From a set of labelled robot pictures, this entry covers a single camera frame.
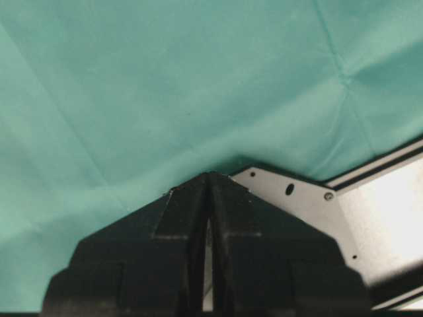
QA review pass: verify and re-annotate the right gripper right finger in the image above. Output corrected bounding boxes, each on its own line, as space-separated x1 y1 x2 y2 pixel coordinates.
209 172 371 316

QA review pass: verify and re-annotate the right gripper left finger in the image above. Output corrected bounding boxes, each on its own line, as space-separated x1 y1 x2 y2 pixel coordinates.
41 174 208 316

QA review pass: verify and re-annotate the green table cloth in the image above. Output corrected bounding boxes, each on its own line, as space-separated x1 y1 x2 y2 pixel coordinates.
1 1 422 312

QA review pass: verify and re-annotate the silver aluminium base plate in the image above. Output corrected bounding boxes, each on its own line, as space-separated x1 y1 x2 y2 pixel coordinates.
202 138 423 313

